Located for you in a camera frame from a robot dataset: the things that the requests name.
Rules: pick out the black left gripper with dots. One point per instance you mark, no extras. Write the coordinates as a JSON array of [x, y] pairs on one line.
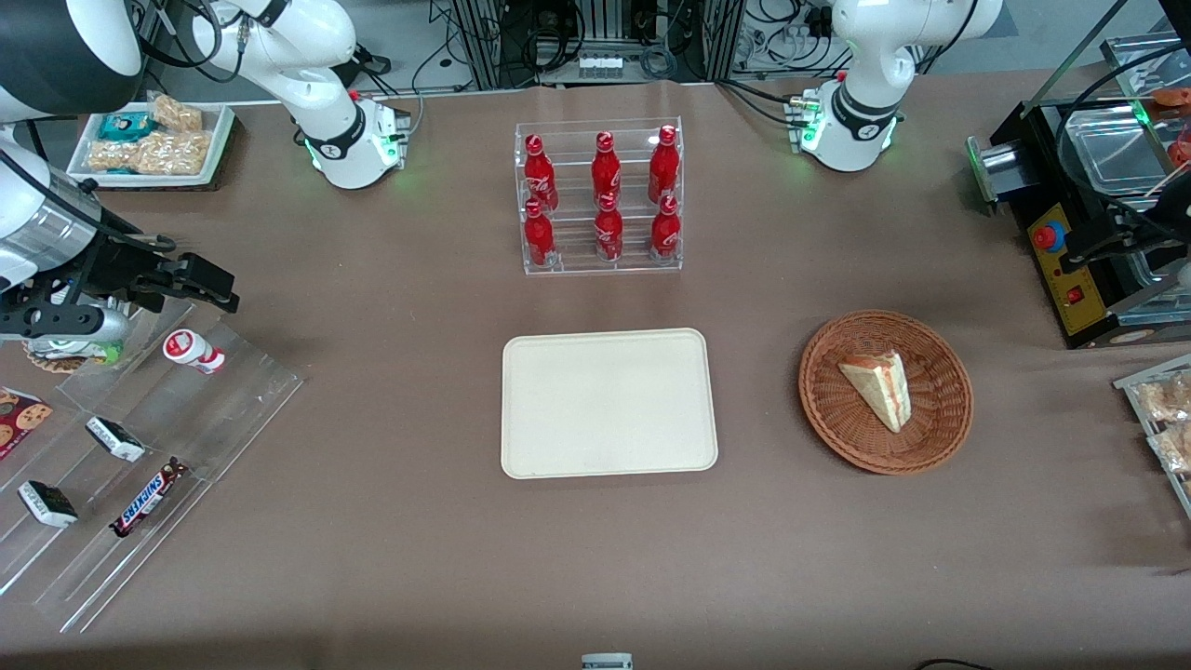
[[1109, 241]]

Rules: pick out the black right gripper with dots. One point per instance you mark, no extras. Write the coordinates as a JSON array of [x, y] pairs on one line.
[[113, 263]]

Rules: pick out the triangle sandwich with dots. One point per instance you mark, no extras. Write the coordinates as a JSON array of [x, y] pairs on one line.
[[879, 386]]

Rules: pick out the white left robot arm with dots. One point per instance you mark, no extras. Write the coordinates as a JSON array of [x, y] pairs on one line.
[[861, 102]]

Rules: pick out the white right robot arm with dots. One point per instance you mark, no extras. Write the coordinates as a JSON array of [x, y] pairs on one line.
[[327, 119]]

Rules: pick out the grey tray of snack bags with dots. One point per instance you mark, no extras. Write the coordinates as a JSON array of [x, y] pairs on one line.
[[1130, 386]]

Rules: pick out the white snack tray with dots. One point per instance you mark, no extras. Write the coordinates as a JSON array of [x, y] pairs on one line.
[[220, 140]]

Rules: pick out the brown wicker basket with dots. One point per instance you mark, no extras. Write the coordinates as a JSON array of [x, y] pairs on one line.
[[837, 419]]

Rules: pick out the beige plastic tray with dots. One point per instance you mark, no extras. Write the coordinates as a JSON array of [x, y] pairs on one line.
[[609, 405]]

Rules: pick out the black machine with yellow panel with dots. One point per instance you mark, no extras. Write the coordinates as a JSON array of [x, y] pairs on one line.
[[1075, 307]]

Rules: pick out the white red yogurt bottle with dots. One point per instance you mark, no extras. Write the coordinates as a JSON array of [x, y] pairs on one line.
[[191, 350]]

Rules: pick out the clear acrylic stepped display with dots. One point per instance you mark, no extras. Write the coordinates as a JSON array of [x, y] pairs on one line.
[[214, 409]]

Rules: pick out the large clear peanut snack bag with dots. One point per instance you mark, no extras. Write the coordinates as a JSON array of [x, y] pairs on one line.
[[172, 154]]

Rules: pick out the clear bag of pastries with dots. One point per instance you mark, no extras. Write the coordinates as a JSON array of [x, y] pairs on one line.
[[1176, 447], [1165, 398]]

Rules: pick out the flat clear peanut snack bag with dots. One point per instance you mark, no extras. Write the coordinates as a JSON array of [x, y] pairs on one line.
[[112, 155]]

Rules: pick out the orange red food piece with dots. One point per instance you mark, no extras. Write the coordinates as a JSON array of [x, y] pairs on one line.
[[1172, 96]]

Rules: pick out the small clear peanut snack bag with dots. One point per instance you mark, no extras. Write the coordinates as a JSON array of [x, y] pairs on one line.
[[177, 113]]

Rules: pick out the black white snack pack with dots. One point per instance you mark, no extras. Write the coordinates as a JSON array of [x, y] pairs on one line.
[[48, 503], [115, 439]]

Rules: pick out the teal snack packet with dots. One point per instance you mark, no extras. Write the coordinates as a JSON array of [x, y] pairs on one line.
[[125, 126]]

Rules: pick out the Snickers chocolate bar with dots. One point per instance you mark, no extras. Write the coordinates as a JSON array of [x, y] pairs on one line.
[[147, 499]]

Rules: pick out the chocolate chip cookie pack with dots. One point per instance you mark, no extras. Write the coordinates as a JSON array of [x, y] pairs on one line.
[[20, 419]]

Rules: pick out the red cola bottle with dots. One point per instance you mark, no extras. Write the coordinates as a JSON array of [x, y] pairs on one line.
[[606, 169], [663, 166], [665, 231], [539, 175], [608, 233], [539, 237]]

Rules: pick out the clear acrylic bottle rack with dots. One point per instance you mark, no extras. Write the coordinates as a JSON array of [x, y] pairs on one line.
[[633, 265]]

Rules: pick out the white terminal block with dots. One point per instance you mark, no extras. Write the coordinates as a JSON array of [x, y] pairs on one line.
[[600, 65]]

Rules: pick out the white grey device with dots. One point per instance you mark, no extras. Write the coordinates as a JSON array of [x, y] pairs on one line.
[[607, 662]]

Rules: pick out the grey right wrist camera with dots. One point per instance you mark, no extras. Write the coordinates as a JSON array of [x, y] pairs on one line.
[[67, 323]]

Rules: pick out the aluminium frame rack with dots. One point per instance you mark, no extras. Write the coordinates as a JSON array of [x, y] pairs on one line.
[[484, 42]]

